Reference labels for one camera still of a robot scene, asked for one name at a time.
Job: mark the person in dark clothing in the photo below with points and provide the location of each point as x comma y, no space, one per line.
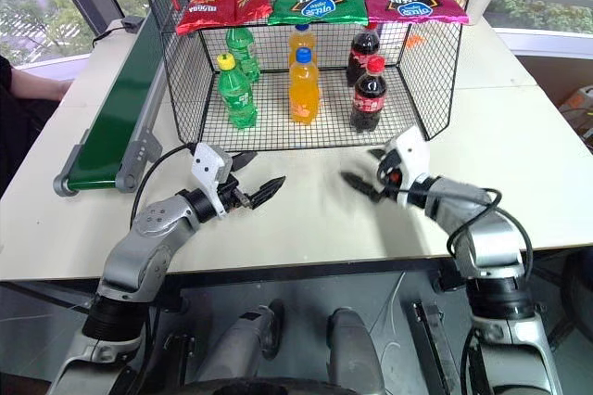
18,135

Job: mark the orange soda bottle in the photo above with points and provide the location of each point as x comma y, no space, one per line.
304,93
301,40

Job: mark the cola bottle red cap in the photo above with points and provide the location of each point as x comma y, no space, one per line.
362,49
368,98

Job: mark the bare person forearm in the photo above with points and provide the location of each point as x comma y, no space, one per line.
46,86

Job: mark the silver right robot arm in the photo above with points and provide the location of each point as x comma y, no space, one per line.
486,233

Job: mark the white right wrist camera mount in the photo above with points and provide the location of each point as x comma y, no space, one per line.
411,149

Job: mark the grey power adapter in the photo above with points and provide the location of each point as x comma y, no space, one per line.
132,24

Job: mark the grey robot leg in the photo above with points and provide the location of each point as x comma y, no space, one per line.
245,348
354,353

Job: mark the green soda bottle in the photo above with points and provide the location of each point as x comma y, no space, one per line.
237,98
243,49

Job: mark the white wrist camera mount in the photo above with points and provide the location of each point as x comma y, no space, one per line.
411,149
207,168

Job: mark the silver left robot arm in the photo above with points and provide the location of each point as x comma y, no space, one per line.
139,246

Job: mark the black metal table strut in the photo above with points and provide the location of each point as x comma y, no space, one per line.
435,348

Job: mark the small orange object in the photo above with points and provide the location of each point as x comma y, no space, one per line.
415,39

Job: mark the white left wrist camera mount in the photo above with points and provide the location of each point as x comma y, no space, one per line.
207,168

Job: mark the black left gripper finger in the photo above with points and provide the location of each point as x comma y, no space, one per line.
268,191
243,161

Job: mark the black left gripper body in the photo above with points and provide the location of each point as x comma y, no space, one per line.
231,195

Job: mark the green conveyor belt grey frame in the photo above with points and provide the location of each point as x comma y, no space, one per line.
116,107

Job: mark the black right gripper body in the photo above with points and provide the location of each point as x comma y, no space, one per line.
390,177

